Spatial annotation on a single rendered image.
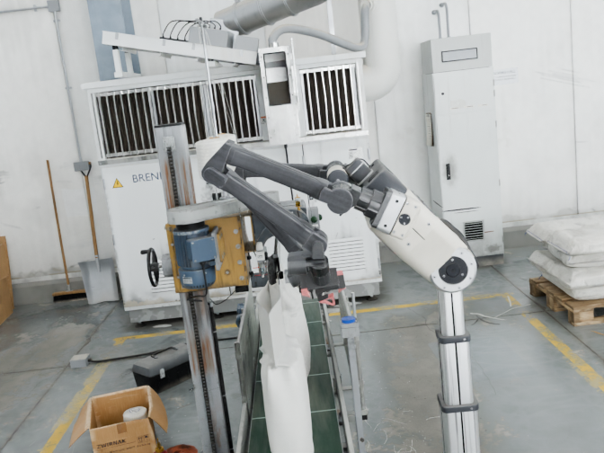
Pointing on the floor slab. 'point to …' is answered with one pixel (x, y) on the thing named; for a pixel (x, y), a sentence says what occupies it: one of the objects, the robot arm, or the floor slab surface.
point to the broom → (64, 262)
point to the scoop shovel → (97, 270)
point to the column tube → (195, 297)
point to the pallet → (584, 315)
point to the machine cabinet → (125, 169)
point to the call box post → (356, 395)
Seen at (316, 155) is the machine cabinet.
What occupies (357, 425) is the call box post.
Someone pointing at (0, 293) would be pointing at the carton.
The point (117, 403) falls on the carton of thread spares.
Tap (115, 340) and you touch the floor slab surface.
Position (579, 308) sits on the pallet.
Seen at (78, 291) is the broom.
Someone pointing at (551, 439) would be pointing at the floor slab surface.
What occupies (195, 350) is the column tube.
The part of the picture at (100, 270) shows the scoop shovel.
